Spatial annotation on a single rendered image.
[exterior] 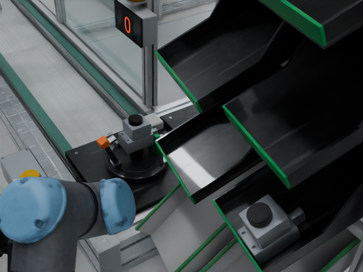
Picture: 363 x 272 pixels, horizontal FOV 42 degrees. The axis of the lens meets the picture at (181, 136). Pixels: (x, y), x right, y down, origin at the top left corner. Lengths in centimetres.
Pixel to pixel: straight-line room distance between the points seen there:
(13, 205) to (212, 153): 30
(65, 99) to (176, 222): 63
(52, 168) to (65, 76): 45
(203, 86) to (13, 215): 27
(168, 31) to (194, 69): 121
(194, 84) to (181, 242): 33
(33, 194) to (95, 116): 76
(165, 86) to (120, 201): 90
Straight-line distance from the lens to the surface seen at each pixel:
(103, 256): 93
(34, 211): 55
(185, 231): 85
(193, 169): 72
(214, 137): 74
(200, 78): 62
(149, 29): 107
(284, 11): 43
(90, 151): 111
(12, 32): 177
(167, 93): 148
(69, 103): 136
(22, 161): 113
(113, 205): 64
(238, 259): 79
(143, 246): 99
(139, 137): 99
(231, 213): 67
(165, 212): 87
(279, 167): 51
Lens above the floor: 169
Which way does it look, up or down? 39 degrees down
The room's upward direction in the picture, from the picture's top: 3 degrees clockwise
